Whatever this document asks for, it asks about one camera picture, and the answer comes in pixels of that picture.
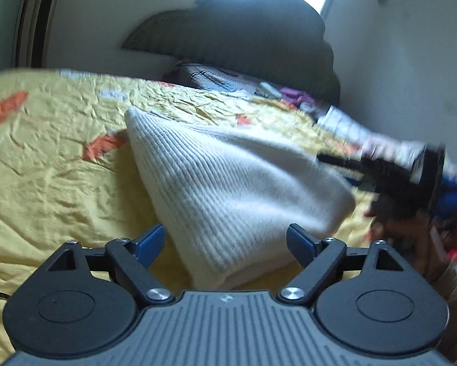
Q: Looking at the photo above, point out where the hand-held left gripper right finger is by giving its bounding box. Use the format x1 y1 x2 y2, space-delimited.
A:
276 224 409 306

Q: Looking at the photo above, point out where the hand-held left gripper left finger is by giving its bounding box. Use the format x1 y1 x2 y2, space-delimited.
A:
46 224 176 306

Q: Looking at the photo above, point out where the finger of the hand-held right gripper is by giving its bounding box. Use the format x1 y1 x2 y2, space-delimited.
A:
316 152 366 171

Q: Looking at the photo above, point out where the white knit garment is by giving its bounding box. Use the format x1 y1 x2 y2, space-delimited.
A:
125 107 357 291

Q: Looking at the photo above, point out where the pile of colourful clothes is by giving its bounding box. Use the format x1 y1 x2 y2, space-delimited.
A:
430 171 457 275

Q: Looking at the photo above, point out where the striped white cloth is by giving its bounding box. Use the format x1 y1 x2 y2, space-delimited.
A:
318 106 372 143

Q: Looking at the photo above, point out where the purple cloth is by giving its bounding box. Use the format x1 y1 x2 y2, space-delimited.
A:
280 87 315 109

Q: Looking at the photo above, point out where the yellow flower print blanket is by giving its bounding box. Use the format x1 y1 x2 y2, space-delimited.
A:
0 68 389 355

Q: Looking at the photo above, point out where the grey pillow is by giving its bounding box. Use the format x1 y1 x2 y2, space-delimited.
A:
163 58 265 94

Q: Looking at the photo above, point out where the dark grey headboard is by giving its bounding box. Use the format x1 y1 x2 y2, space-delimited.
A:
121 0 342 105

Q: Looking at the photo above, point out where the sliding glass wardrobe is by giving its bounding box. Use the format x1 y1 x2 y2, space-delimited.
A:
12 0 66 70

